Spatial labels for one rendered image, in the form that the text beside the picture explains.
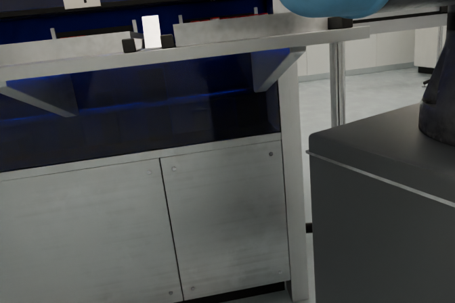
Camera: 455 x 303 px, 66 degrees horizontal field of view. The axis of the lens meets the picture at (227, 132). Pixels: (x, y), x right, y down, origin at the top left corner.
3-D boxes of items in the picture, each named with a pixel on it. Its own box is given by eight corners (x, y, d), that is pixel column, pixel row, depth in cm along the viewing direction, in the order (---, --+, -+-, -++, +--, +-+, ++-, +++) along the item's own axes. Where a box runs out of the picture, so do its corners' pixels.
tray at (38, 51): (50, 57, 94) (47, 44, 93) (147, 47, 97) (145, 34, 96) (-16, 67, 62) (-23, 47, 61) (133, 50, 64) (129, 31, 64)
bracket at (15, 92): (67, 115, 91) (55, 65, 87) (79, 113, 91) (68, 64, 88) (7, 157, 58) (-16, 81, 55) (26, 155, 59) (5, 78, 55)
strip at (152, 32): (147, 49, 67) (141, 16, 65) (162, 47, 67) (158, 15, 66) (140, 51, 53) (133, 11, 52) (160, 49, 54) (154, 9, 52)
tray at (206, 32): (175, 44, 89) (173, 30, 88) (273, 33, 92) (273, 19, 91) (175, 47, 57) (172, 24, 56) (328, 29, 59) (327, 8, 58)
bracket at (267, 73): (253, 91, 96) (249, 43, 93) (264, 90, 97) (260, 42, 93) (293, 118, 64) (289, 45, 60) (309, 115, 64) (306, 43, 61)
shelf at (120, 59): (32, 67, 94) (30, 59, 94) (282, 38, 102) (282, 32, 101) (-103, 93, 48) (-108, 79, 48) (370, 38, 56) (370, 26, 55)
